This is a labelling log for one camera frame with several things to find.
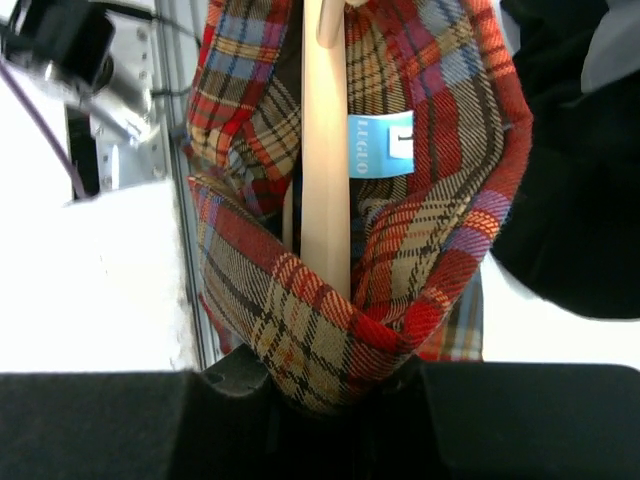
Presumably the aluminium mounting rail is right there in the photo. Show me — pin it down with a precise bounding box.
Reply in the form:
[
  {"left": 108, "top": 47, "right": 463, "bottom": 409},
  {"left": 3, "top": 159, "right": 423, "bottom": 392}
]
[{"left": 65, "top": 1, "right": 222, "bottom": 368}]

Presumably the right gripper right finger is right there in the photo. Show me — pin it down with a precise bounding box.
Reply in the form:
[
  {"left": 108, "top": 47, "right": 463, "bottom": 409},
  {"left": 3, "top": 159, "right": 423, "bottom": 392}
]
[{"left": 354, "top": 358, "right": 639, "bottom": 479}]

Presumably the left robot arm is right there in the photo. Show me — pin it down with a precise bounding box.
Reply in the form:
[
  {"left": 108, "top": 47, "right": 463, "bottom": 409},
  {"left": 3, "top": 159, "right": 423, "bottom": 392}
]
[{"left": 1, "top": 1, "right": 159, "bottom": 146}]

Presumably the plaid flannel shirt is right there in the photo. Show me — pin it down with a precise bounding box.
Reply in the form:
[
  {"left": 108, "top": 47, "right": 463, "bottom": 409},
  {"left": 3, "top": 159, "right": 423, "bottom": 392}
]
[{"left": 185, "top": 1, "right": 532, "bottom": 415}]

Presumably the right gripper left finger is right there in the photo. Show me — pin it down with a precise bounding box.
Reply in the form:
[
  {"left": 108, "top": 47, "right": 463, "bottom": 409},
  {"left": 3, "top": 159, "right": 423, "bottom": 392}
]
[{"left": 1, "top": 347, "right": 274, "bottom": 479}]

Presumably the beige hanger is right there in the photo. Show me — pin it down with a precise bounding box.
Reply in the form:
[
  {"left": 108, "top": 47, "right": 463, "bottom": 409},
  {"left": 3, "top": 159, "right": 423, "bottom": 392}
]
[{"left": 300, "top": 0, "right": 351, "bottom": 300}]

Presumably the black hanging garment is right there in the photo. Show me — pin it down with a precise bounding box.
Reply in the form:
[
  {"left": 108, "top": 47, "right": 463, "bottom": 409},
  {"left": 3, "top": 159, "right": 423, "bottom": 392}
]
[{"left": 492, "top": 1, "right": 639, "bottom": 320}]

